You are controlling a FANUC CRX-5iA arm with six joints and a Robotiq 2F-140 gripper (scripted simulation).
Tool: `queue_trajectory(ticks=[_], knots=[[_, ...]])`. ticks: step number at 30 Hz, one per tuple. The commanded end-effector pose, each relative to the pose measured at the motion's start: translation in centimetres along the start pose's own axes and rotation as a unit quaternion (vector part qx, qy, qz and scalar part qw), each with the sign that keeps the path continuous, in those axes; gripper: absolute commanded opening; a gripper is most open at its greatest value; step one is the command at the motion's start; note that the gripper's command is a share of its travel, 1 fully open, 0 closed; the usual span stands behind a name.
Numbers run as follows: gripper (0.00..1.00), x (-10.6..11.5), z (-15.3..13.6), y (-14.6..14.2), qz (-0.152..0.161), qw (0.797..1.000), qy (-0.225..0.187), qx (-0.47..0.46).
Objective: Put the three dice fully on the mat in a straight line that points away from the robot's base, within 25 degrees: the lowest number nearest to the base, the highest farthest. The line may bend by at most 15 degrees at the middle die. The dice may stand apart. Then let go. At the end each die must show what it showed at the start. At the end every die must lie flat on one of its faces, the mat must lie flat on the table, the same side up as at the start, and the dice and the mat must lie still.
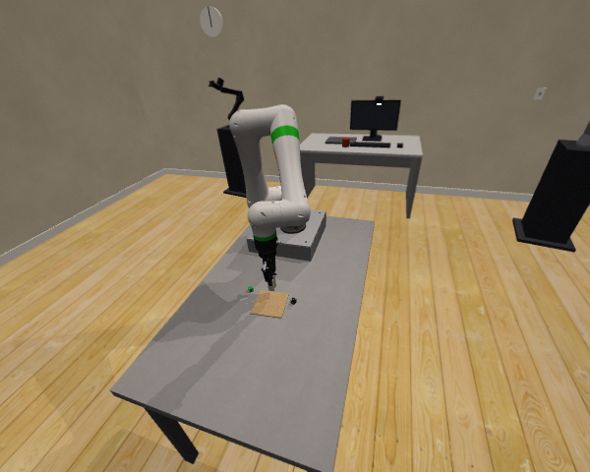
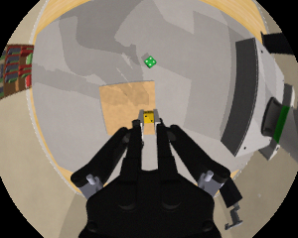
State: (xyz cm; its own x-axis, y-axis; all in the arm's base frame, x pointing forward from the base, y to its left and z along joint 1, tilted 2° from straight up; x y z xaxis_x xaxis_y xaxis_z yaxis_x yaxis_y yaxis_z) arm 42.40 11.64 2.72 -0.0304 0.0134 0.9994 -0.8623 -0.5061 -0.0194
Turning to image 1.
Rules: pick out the tan mat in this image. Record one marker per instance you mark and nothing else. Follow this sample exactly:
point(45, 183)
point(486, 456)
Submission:
point(271, 304)

